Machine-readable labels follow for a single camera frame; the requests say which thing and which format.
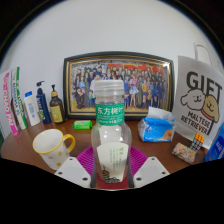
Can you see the blue tissue pack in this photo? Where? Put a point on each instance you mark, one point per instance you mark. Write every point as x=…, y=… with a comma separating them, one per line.
x=156, y=128

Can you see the small patterned packet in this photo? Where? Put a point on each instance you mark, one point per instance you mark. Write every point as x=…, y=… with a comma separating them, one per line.
x=183, y=152

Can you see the framed group picture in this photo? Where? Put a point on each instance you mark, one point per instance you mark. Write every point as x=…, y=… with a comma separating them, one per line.
x=146, y=83

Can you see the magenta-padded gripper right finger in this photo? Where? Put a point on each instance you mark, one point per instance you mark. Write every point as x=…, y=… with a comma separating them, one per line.
x=151, y=170

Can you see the white bottle with blue cap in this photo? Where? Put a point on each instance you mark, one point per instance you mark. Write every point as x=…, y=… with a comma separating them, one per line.
x=32, y=111

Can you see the dark blue pump bottle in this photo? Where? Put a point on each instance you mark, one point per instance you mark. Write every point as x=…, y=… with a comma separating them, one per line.
x=43, y=106

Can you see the small green packet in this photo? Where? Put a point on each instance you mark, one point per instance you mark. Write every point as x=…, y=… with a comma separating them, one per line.
x=82, y=124

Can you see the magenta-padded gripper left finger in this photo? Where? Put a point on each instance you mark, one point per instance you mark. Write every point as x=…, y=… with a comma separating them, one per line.
x=71, y=170

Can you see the amber pump bottle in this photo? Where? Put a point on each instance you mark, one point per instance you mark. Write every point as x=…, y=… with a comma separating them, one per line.
x=57, y=111

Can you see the white paper gift bag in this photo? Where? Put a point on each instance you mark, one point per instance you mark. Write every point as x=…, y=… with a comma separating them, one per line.
x=200, y=96

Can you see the long pink box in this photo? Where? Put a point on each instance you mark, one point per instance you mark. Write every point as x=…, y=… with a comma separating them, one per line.
x=8, y=103

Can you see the long green and white box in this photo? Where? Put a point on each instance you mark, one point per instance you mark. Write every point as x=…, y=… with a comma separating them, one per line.
x=19, y=100

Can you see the white mug with yellow rim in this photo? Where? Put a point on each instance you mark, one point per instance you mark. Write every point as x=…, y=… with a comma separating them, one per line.
x=50, y=148

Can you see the clear bottle with green label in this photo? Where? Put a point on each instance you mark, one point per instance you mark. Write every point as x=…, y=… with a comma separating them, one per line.
x=111, y=140

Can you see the blue detergent bottle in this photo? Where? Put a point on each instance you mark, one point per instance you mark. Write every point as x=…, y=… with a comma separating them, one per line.
x=216, y=146

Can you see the puzzle cube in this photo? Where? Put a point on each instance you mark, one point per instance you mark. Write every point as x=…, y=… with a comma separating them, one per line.
x=197, y=142

